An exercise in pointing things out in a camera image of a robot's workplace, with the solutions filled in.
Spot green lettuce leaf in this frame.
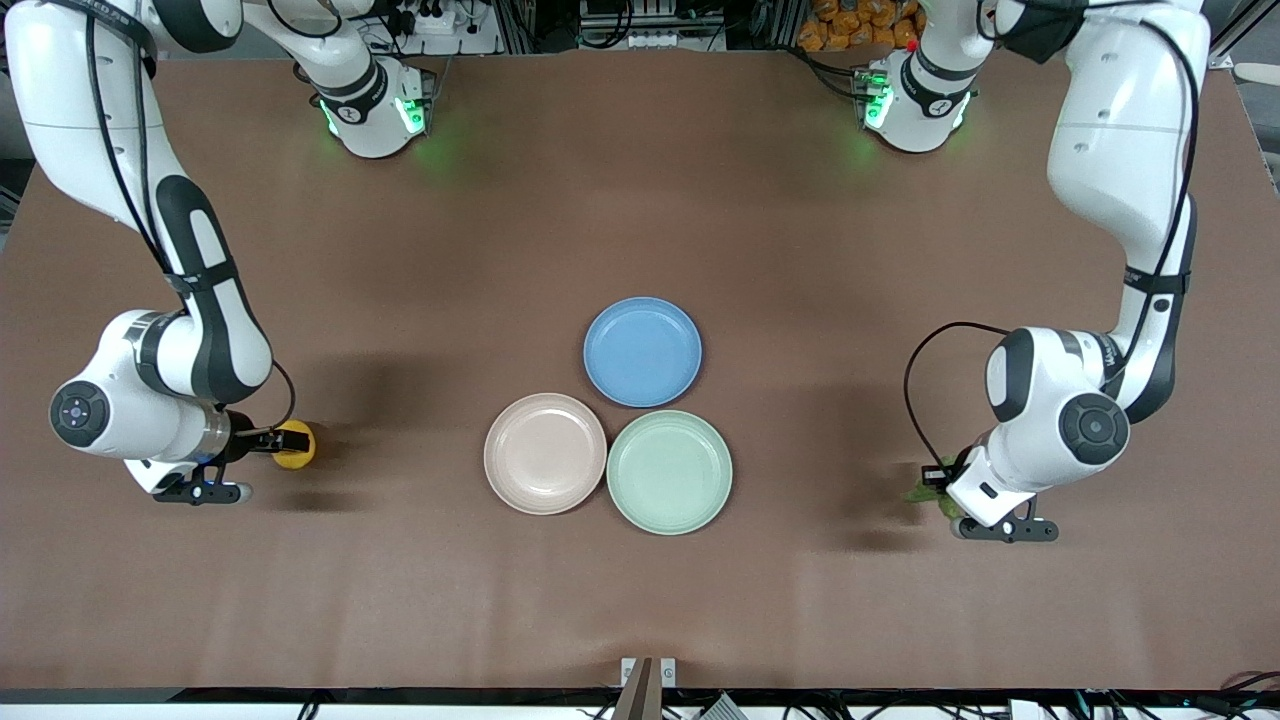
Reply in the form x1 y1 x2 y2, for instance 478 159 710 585
904 478 963 518

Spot metal bracket with post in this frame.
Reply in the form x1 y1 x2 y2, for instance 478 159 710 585
612 656 678 720

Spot blue plate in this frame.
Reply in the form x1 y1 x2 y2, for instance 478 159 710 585
583 296 703 409

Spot green plate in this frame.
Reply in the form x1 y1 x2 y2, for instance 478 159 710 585
606 409 734 536

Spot pink plate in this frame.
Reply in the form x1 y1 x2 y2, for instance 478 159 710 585
483 392 608 516

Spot yellow lemon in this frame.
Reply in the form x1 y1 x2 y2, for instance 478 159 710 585
272 420 318 471

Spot white power strip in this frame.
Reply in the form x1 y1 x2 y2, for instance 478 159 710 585
392 0 501 57

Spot brown table cover sheet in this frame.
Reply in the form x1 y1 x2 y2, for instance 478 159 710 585
0 50 1280 693

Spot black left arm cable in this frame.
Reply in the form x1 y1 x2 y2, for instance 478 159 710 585
903 0 1201 473

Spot black base cable bundle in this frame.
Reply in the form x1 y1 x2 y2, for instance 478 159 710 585
790 45 871 101

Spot aluminium frame profile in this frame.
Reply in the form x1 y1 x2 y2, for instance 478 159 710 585
1205 0 1280 71

